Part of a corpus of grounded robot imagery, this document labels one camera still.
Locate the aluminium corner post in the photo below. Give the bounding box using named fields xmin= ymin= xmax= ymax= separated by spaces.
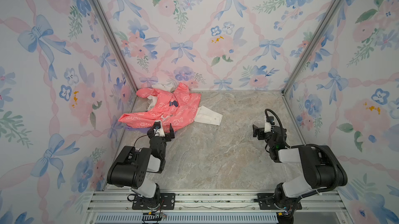
xmin=89 ymin=0 xmax=137 ymax=92
xmin=281 ymin=0 xmax=344 ymax=96

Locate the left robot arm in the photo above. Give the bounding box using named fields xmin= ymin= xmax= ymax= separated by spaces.
xmin=107 ymin=121 xmax=176 ymax=211

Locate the purple printed t-shirt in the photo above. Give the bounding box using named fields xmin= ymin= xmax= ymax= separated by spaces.
xmin=125 ymin=126 xmax=151 ymax=132

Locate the right aluminium corner post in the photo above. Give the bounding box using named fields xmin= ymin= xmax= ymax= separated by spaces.
xmin=281 ymin=0 xmax=344 ymax=96

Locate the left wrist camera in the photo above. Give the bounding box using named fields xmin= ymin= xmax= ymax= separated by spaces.
xmin=153 ymin=121 xmax=163 ymax=134

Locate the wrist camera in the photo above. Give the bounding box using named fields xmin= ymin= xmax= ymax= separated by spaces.
xmin=153 ymin=121 xmax=163 ymax=134
xmin=264 ymin=117 xmax=275 ymax=133

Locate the left aluminium corner post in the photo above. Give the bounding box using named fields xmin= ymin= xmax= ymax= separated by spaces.
xmin=89 ymin=0 xmax=137 ymax=92

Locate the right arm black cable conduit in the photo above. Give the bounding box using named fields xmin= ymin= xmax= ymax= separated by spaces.
xmin=264 ymin=108 xmax=341 ymax=193

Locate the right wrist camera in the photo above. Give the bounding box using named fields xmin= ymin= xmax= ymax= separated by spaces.
xmin=264 ymin=117 xmax=275 ymax=133

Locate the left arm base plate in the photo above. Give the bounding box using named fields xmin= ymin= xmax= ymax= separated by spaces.
xmin=128 ymin=193 xmax=176 ymax=211

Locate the pink patterned garment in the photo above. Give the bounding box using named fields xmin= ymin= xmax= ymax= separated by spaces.
xmin=118 ymin=83 xmax=202 ymax=132

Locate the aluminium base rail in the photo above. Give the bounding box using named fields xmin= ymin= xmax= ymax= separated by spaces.
xmin=82 ymin=188 xmax=353 ymax=224

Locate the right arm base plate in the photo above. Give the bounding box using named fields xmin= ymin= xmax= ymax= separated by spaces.
xmin=253 ymin=193 xmax=296 ymax=211

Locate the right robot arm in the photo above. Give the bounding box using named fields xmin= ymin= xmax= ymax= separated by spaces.
xmin=252 ymin=125 xmax=348 ymax=219

